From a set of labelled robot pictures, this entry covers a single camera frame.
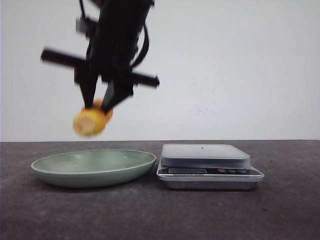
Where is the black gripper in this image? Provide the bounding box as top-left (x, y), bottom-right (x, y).
top-left (40, 14), bottom-right (160, 112)

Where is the yellow corn cob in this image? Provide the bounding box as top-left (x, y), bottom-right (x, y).
top-left (72, 99), bottom-right (114, 137)

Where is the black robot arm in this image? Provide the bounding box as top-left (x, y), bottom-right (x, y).
top-left (40, 0), bottom-right (160, 113)

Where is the pale green plate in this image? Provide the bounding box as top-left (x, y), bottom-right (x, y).
top-left (30, 149), bottom-right (157, 188)

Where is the silver digital kitchen scale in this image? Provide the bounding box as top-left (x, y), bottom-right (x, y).
top-left (156, 144), bottom-right (265, 191)

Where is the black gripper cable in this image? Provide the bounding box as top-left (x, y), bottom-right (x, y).
top-left (129, 23), bottom-right (150, 68)

